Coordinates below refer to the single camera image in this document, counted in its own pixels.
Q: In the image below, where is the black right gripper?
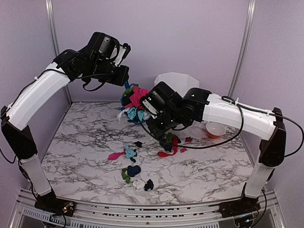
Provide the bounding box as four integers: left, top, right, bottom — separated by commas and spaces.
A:
146, 107, 183, 137

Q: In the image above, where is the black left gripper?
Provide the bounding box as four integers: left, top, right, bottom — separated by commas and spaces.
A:
85, 57, 130, 86

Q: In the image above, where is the blue hand brush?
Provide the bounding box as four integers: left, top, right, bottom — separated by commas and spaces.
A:
124, 81, 133, 93

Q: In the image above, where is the blue plastic dustpan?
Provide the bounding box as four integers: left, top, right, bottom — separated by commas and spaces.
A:
120, 91, 150, 125

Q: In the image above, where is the black paper scrap back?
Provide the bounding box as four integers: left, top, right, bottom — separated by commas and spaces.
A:
134, 141, 143, 148

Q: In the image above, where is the black paper scrap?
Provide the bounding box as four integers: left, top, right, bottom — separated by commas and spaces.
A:
134, 141, 143, 148
144, 179, 154, 191

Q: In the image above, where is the small red paper scrap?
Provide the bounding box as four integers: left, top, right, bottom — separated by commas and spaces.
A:
180, 148, 188, 153

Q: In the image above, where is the light blue paper scrap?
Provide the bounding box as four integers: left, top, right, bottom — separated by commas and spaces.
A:
124, 143, 137, 159

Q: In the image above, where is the pink paper scrap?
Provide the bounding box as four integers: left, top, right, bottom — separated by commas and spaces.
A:
108, 152, 126, 161

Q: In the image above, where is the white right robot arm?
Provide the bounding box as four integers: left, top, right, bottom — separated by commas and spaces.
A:
140, 82, 286, 213

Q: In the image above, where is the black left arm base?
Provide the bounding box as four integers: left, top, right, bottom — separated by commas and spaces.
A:
34, 188, 76, 217

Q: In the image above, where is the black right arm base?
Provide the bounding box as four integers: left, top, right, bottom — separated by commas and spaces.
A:
219, 190, 261, 218

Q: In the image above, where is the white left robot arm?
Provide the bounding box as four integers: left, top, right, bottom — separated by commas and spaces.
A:
1, 32, 131, 211

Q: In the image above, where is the white plastic waste bin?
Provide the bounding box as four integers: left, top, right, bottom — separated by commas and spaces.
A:
154, 72, 200, 92

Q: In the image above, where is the white and orange bowl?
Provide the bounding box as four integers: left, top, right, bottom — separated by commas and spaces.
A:
205, 122, 226, 139

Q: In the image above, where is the navy paper scrap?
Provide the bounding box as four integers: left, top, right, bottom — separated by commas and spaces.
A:
127, 165, 141, 177

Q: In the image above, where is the black paper scrap front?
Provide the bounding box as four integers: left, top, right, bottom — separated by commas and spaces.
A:
144, 179, 154, 191

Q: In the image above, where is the white paper scrap front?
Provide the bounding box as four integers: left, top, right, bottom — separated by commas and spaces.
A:
132, 180, 145, 190

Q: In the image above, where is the left aluminium corner post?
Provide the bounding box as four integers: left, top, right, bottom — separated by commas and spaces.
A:
45, 0, 72, 106

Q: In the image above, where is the aluminium corner post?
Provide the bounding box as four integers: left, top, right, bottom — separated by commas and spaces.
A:
228, 0, 256, 97
45, 0, 72, 106

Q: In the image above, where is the right aluminium corner post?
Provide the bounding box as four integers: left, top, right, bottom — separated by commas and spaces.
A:
228, 0, 256, 97

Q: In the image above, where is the aluminium front frame rail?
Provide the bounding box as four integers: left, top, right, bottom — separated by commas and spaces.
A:
8, 189, 286, 228

